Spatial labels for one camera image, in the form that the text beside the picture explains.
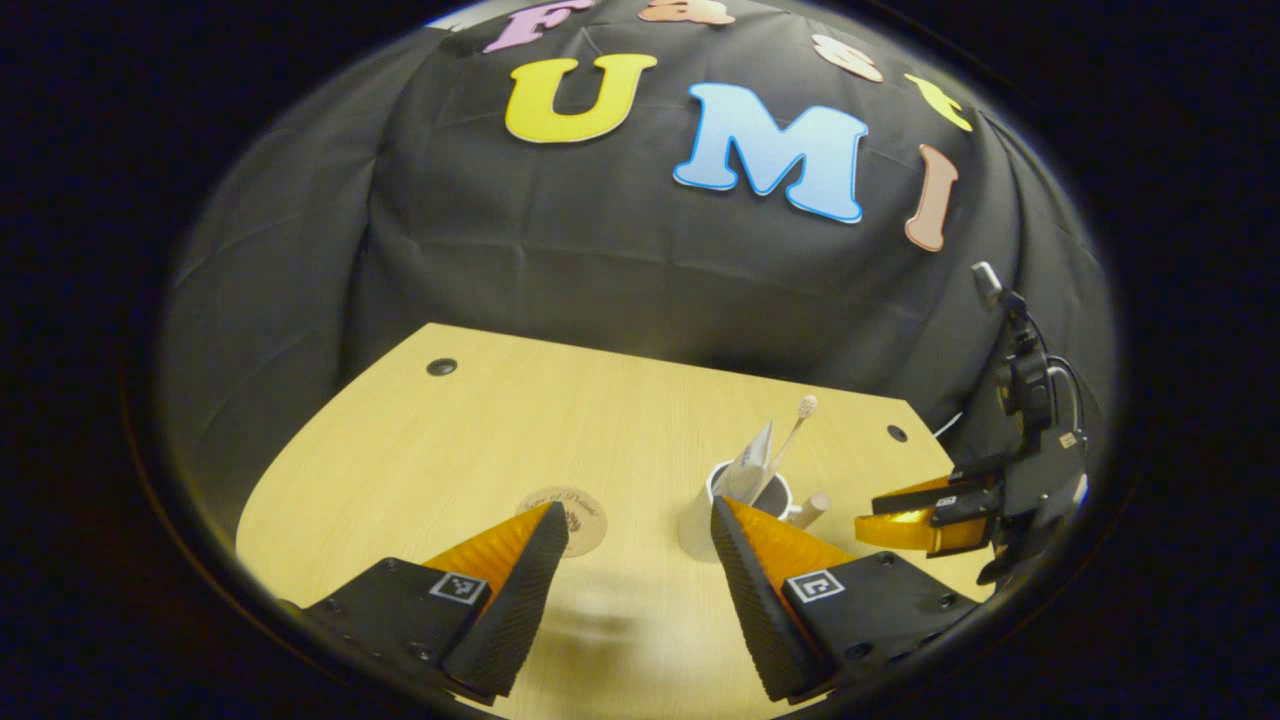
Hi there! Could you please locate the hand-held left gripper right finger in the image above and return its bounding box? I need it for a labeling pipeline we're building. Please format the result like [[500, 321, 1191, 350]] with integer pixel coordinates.
[[710, 496, 979, 704]]

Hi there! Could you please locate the round cork coaster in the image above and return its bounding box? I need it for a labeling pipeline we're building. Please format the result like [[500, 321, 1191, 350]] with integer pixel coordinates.
[[514, 486, 609, 559]]

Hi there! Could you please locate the black backdrop cloth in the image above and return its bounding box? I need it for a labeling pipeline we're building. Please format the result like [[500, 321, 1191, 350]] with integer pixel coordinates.
[[160, 0, 1116, 561]]

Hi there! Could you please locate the white toothpaste tube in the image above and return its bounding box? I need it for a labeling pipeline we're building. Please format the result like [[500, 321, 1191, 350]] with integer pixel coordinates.
[[722, 422, 776, 504]]

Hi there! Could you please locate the light wooden desktop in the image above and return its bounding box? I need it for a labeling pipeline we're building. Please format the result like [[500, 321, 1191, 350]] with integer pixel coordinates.
[[235, 322, 996, 720]]

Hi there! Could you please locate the wooden toothbrush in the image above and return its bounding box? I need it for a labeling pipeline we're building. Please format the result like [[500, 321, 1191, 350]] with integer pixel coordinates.
[[750, 394, 819, 506]]

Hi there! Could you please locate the white cup with handle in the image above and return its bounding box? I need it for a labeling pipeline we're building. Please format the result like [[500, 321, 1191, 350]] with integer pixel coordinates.
[[676, 460, 833, 563]]

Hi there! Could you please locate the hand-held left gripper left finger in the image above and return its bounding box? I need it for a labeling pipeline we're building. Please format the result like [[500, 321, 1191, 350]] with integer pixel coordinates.
[[283, 500, 571, 706]]

